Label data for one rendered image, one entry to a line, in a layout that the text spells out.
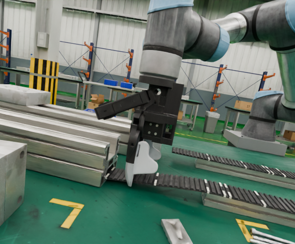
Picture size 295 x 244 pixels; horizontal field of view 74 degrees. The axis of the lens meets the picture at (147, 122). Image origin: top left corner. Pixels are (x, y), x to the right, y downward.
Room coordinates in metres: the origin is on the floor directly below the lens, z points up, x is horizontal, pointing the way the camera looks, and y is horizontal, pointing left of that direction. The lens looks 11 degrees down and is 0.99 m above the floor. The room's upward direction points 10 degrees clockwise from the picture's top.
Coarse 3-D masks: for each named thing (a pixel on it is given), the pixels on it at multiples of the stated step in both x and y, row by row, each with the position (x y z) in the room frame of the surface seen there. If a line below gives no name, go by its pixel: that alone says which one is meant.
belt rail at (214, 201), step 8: (208, 200) 0.34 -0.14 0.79; (216, 200) 0.35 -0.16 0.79; (224, 200) 0.34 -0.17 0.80; (232, 200) 0.34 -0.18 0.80; (216, 208) 0.34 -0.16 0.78; (224, 208) 0.34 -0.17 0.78; (232, 208) 0.34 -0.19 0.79; (240, 208) 0.34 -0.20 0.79; (248, 208) 0.34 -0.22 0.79; (256, 208) 0.33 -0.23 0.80; (264, 208) 0.33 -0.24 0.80; (248, 216) 0.33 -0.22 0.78; (256, 216) 0.33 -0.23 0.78; (264, 216) 0.33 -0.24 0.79; (272, 216) 0.33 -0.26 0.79; (280, 216) 0.33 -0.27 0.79; (288, 216) 0.32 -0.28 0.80; (280, 224) 0.32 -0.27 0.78; (288, 224) 0.32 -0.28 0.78
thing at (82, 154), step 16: (0, 112) 0.45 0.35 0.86; (16, 112) 0.47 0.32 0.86; (0, 128) 0.37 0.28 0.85; (16, 128) 0.36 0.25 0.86; (32, 128) 0.37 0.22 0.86; (48, 128) 0.43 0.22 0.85; (64, 128) 0.43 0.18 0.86; (80, 128) 0.43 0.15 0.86; (32, 144) 0.36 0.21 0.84; (48, 144) 0.36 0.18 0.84; (64, 144) 0.35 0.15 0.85; (80, 144) 0.35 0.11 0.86; (96, 144) 0.34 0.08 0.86; (112, 144) 0.41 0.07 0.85; (32, 160) 0.36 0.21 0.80; (48, 160) 0.35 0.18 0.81; (64, 160) 0.36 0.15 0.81; (80, 160) 0.35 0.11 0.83; (96, 160) 0.34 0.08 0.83; (112, 160) 0.40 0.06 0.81; (64, 176) 0.35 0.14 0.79; (80, 176) 0.34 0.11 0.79; (96, 176) 0.34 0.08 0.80
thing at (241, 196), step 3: (234, 186) 0.38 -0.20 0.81; (234, 189) 0.37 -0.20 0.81; (237, 189) 0.36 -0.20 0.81; (240, 189) 0.37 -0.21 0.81; (237, 192) 0.35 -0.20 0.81; (240, 192) 0.36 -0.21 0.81; (243, 192) 0.36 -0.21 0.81; (237, 195) 0.34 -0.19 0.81; (240, 195) 0.34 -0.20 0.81; (243, 195) 0.34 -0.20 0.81; (240, 198) 0.33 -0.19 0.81; (243, 198) 0.34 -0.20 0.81; (246, 198) 0.33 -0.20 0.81; (243, 201) 0.33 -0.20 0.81; (246, 201) 0.33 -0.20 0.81
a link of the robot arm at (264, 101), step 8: (256, 96) 0.96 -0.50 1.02; (264, 96) 0.93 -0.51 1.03; (272, 96) 0.91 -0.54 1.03; (280, 96) 0.89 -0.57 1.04; (256, 104) 0.95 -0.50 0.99; (264, 104) 0.92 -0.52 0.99; (272, 104) 0.89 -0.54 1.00; (256, 112) 0.94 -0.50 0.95; (264, 112) 0.91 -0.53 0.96; (272, 112) 0.89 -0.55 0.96
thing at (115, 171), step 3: (111, 168) 0.41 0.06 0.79; (114, 168) 0.41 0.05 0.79; (117, 168) 0.41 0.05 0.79; (111, 171) 0.39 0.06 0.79; (114, 171) 0.39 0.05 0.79; (117, 171) 0.40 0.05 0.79; (108, 174) 0.38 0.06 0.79; (111, 174) 0.38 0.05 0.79; (114, 174) 0.38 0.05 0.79; (105, 177) 0.36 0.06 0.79; (108, 177) 0.37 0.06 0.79; (111, 177) 0.36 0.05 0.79
